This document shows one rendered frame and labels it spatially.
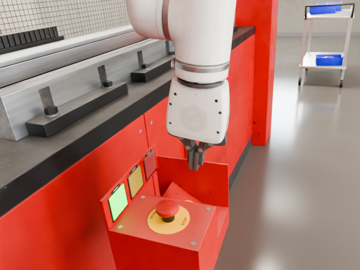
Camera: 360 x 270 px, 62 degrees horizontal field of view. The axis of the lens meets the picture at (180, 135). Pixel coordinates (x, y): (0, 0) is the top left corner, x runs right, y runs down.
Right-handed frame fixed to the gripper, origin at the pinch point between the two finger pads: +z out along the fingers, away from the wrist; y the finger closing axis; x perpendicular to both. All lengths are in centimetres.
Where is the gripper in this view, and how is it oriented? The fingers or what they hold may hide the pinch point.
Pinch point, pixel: (195, 157)
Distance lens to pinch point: 55.6
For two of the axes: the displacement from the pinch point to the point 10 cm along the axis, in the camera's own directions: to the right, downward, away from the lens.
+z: -0.3, 8.6, 5.1
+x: 3.4, -4.7, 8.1
